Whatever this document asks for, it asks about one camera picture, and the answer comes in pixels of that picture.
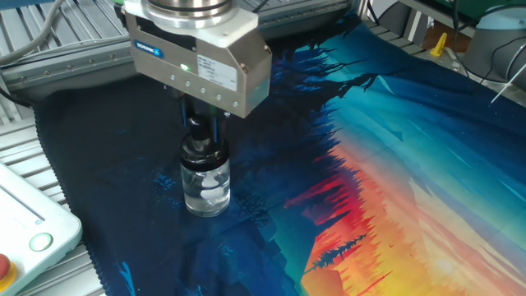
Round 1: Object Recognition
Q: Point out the silver Schunk gripper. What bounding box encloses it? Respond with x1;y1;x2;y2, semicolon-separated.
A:
125;10;274;146

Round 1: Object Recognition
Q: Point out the white teach pendant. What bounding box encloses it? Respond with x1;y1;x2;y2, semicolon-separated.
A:
0;161;84;296

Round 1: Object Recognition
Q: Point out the short black cable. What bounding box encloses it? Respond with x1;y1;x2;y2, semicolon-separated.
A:
0;87;32;109

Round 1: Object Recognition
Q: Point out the black knobbed jar lid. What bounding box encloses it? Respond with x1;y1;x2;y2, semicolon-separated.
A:
179;113;230;172

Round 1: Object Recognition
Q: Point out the thick grey cable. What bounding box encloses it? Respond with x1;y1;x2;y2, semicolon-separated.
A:
0;0;67;67

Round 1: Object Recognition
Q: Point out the thin black cable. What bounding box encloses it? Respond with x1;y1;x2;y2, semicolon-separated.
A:
451;0;526;96

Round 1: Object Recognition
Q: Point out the colourful sunset print cloth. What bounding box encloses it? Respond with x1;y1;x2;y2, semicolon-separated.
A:
32;10;526;296

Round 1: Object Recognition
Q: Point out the small yellow plastic object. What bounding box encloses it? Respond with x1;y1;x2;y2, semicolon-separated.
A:
429;32;449;58

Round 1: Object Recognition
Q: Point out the thin white cable tie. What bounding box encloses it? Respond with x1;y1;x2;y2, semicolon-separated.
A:
490;61;526;104

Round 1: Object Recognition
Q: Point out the aluminium rail with screws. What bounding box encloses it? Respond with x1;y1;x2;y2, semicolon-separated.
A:
0;0;355;96

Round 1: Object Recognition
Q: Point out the clear glass jar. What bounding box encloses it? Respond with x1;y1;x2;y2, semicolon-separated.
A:
179;160;232;219

